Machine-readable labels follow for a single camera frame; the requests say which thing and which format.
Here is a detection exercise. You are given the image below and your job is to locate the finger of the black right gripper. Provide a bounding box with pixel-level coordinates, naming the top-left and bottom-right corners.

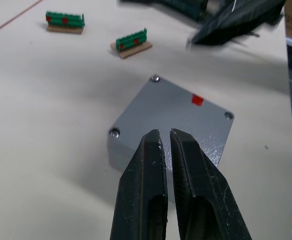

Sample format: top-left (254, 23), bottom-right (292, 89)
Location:
top-left (119, 0), bottom-right (210, 22)
top-left (185, 0), bottom-right (287, 50)

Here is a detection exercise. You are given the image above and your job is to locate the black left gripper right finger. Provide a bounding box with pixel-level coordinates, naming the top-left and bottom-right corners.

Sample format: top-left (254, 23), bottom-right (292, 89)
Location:
top-left (169, 128), bottom-right (253, 240)

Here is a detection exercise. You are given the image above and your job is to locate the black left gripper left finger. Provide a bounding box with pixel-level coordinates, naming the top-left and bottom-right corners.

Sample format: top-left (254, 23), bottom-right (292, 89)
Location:
top-left (109, 129), bottom-right (169, 240)

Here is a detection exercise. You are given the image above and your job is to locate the grey box with red sticker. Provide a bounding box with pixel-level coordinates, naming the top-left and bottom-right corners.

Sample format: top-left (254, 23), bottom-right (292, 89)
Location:
top-left (107, 74), bottom-right (235, 173)

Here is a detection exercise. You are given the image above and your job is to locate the green terminal block on cardboard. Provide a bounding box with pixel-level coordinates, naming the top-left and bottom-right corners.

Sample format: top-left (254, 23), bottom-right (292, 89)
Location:
top-left (110, 28), bottom-right (153, 60)
top-left (45, 10), bottom-right (86, 35)

